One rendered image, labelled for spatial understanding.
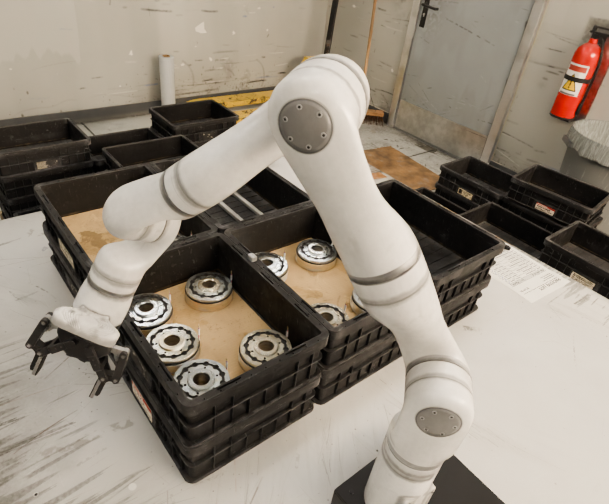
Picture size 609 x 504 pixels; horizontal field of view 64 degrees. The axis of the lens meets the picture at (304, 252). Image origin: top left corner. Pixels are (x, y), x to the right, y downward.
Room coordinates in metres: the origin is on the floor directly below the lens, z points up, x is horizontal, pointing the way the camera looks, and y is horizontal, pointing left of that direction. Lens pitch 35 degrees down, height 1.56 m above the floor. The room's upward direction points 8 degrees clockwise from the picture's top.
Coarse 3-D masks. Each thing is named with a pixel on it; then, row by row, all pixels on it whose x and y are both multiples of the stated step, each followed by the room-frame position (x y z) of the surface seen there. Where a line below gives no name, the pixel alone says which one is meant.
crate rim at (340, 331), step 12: (312, 204) 1.13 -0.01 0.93; (276, 216) 1.05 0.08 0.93; (240, 228) 0.97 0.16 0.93; (264, 264) 0.84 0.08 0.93; (276, 276) 0.81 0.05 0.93; (288, 288) 0.77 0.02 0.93; (300, 300) 0.74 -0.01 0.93; (312, 312) 0.71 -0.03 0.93; (324, 324) 0.68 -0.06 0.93; (348, 324) 0.69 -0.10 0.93; (360, 324) 0.71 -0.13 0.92; (336, 336) 0.67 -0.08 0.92
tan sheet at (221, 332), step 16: (176, 288) 0.84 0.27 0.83; (176, 304) 0.79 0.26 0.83; (240, 304) 0.82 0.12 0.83; (176, 320) 0.74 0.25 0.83; (192, 320) 0.75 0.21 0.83; (208, 320) 0.75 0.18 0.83; (224, 320) 0.76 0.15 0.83; (240, 320) 0.77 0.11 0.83; (256, 320) 0.77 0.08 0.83; (208, 336) 0.71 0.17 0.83; (224, 336) 0.71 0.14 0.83; (240, 336) 0.72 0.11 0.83; (208, 352) 0.66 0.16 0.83; (224, 352) 0.67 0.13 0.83; (240, 368) 0.64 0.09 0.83
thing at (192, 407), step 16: (192, 240) 0.89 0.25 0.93; (208, 240) 0.91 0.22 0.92; (224, 240) 0.91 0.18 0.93; (240, 256) 0.86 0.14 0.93; (256, 272) 0.82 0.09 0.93; (272, 288) 0.77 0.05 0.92; (128, 320) 0.62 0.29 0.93; (144, 336) 0.59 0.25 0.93; (320, 336) 0.65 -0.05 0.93; (144, 352) 0.56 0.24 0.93; (288, 352) 0.60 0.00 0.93; (304, 352) 0.61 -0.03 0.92; (160, 368) 0.53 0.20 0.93; (256, 368) 0.55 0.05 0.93; (272, 368) 0.56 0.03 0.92; (176, 384) 0.50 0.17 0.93; (224, 384) 0.51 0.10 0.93; (240, 384) 0.52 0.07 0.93; (176, 400) 0.47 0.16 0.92; (192, 400) 0.47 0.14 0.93; (208, 400) 0.48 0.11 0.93; (224, 400) 0.50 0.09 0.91; (192, 416) 0.46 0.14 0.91
